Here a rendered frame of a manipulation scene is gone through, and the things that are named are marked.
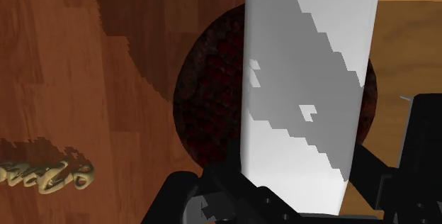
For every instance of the beige ornate figure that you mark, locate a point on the beige ornate figure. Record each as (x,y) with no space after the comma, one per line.
(51,179)

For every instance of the tall white box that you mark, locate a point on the tall white box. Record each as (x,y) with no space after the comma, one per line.
(304,78)

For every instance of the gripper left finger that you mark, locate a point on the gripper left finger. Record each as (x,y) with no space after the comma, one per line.
(193,195)

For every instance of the dark red round mat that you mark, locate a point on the dark red round mat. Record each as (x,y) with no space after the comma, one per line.
(210,92)

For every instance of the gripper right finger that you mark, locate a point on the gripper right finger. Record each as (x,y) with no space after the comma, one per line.
(423,154)

